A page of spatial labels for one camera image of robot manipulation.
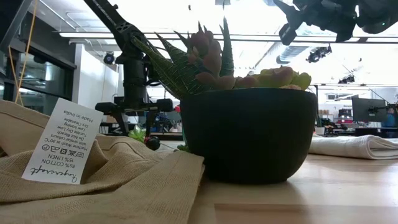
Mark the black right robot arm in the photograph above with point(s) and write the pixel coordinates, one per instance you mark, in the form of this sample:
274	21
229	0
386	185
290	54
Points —
376	15

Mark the dark glass cabinet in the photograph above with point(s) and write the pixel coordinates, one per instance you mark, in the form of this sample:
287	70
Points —
46	77

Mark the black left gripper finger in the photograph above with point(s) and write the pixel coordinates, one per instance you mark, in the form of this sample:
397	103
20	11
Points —
121	123
150	123

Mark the black ceiling device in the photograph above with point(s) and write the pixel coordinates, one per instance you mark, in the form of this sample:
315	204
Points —
346	80
317	54

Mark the black computer monitor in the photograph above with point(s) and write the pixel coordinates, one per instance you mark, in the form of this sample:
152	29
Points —
368	109

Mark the white care label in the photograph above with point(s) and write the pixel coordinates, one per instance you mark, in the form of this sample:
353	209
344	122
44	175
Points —
62	146

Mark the black toy cherry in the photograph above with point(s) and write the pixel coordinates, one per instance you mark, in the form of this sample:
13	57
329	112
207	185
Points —
154	143

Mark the silver ventilation duct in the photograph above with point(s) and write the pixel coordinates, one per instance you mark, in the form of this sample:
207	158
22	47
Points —
290	54

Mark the red storage bin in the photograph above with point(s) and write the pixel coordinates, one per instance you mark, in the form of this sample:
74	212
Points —
345	120

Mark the succulent plant in black pot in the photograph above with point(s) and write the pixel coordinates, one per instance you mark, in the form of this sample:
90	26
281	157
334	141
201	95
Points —
248	137

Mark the person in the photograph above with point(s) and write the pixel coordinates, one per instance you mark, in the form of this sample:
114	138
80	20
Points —
390	119

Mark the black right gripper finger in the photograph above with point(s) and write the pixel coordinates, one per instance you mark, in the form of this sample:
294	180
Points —
287	34
290	7

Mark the black ceiling camera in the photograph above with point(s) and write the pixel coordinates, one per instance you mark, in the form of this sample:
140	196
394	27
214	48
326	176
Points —
109	58

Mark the white plaid folded towel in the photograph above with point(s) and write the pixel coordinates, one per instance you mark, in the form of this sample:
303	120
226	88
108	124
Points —
357	146

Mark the black aluminium table frame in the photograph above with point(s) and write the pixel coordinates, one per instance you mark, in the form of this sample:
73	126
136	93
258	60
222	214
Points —
168	136

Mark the light green toy pepper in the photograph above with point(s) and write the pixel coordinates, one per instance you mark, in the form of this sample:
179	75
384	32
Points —
136	134

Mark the grey metal strut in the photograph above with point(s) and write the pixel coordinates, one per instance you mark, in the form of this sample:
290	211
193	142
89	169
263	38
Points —
14	21

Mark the tan linen cloth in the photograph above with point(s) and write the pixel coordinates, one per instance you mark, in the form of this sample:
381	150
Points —
124	186

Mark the white cup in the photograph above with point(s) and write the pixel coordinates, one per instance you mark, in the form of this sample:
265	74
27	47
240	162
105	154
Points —
319	131

